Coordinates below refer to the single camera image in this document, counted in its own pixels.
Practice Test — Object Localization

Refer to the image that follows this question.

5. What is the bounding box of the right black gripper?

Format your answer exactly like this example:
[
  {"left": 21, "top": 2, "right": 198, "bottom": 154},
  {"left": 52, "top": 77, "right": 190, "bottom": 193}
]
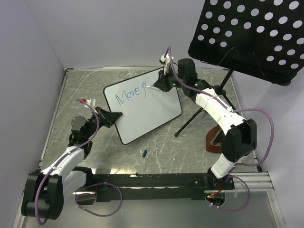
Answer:
[{"left": 154, "top": 66, "right": 186, "bottom": 93}]

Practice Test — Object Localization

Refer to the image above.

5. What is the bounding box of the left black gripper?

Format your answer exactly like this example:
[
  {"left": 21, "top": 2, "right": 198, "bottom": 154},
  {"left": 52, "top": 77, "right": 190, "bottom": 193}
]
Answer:
[{"left": 85, "top": 106, "right": 123, "bottom": 138}]

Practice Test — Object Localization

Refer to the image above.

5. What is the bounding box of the white whiteboard black frame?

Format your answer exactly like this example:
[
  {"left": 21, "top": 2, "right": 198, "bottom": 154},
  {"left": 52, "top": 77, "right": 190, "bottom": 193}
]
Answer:
[{"left": 103, "top": 68, "right": 182, "bottom": 145}]

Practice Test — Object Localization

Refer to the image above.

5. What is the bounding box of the blue marker cap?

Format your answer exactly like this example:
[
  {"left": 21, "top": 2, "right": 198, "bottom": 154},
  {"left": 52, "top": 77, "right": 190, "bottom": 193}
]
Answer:
[{"left": 142, "top": 150, "right": 147, "bottom": 158}]

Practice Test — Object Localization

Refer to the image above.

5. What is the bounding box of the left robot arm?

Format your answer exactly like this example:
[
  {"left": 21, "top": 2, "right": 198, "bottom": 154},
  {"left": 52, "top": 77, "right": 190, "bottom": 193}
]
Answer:
[{"left": 21, "top": 107, "right": 123, "bottom": 221}]

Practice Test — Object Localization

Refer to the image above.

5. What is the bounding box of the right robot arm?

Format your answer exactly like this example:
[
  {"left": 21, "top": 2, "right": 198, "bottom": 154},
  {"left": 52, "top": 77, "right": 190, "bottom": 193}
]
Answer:
[{"left": 153, "top": 55, "right": 257, "bottom": 189}]

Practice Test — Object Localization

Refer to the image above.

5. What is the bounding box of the black perforated music stand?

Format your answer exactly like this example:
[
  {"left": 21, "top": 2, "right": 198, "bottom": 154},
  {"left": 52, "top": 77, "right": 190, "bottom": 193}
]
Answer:
[{"left": 174, "top": 0, "right": 304, "bottom": 137}]

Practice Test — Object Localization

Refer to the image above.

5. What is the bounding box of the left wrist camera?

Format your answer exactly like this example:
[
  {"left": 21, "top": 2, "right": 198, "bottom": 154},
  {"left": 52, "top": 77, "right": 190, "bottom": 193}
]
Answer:
[{"left": 81, "top": 98, "right": 96, "bottom": 108}]

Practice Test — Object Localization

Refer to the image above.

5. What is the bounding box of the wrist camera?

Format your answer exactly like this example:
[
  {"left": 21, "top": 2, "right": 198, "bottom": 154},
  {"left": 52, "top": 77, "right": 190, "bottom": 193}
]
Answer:
[
  {"left": 159, "top": 54, "right": 171, "bottom": 75},
  {"left": 81, "top": 98, "right": 96, "bottom": 108}
]

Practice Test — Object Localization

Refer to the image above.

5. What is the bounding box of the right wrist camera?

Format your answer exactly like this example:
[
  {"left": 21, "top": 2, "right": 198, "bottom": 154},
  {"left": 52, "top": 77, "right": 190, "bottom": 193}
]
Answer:
[{"left": 159, "top": 54, "right": 171, "bottom": 75}]

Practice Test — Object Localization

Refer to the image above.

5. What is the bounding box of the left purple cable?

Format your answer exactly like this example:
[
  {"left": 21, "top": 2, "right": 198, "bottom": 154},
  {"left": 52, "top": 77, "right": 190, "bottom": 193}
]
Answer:
[{"left": 34, "top": 98, "right": 100, "bottom": 226}]

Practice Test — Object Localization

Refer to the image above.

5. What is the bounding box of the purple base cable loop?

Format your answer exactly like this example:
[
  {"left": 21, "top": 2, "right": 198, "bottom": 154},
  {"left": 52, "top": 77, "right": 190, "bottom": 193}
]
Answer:
[{"left": 75, "top": 182, "right": 124, "bottom": 218}]

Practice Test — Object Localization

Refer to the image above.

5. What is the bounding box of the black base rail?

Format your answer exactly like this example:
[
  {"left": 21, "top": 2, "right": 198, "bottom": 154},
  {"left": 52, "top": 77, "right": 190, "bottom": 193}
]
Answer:
[{"left": 76, "top": 173, "right": 235, "bottom": 202}]

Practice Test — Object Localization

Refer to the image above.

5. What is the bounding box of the aluminium frame rail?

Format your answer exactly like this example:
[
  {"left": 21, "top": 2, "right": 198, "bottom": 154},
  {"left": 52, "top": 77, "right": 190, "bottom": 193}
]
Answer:
[{"left": 232, "top": 172, "right": 274, "bottom": 192}]

